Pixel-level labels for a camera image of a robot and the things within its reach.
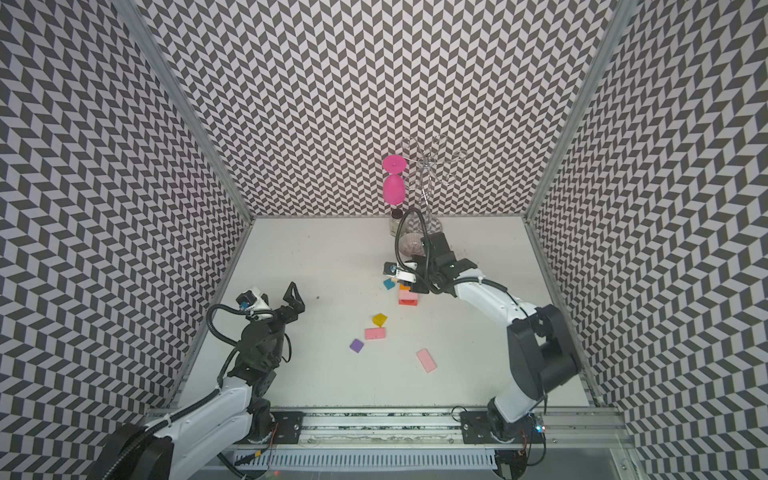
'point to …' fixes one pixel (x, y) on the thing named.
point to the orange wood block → (403, 287)
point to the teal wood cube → (389, 284)
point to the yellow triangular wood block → (379, 319)
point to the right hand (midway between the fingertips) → (403, 277)
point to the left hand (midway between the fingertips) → (283, 289)
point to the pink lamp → (394, 185)
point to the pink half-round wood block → (407, 295)
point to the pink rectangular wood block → (375, 333)
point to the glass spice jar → (395, 221)
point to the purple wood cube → (356, 345)
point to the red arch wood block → (408, 302)
